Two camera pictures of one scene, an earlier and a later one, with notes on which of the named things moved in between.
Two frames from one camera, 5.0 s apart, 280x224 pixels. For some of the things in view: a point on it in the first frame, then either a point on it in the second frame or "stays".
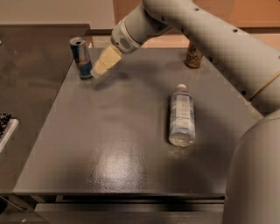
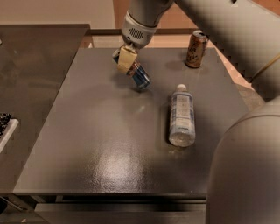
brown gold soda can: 194,57 stays
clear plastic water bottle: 182,120 stays
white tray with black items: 10,127 stays
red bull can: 81,57 -> 137,73
